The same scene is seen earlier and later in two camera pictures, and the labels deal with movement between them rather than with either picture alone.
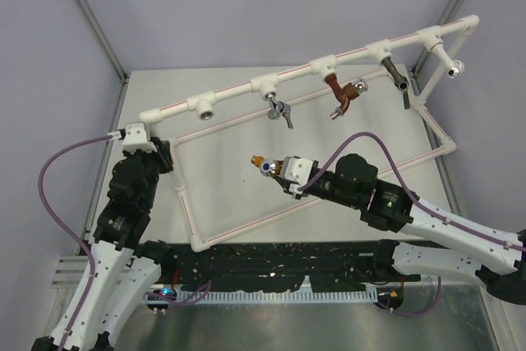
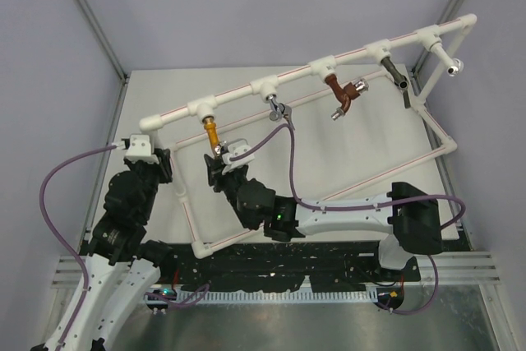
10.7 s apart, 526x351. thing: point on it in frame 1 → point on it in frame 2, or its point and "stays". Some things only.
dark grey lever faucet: (399, 80) stays
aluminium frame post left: (93, 17) stays
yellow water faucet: (266, 167) → (210, 126)
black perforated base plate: (325, 266) stays
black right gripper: (284, 184) → (215, 173)
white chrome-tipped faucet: (454, 66) stays
